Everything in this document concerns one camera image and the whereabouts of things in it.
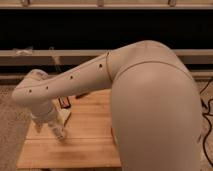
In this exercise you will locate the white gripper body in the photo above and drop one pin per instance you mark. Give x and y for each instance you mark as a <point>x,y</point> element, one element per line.
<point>43,113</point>

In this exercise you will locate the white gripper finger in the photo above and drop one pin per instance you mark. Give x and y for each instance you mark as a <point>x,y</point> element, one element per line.
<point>57,128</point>
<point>38,128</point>

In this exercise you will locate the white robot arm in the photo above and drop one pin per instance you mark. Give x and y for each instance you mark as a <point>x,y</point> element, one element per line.
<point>155,103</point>

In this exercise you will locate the wooden bench rail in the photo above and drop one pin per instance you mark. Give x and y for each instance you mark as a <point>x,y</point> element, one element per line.
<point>75,57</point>

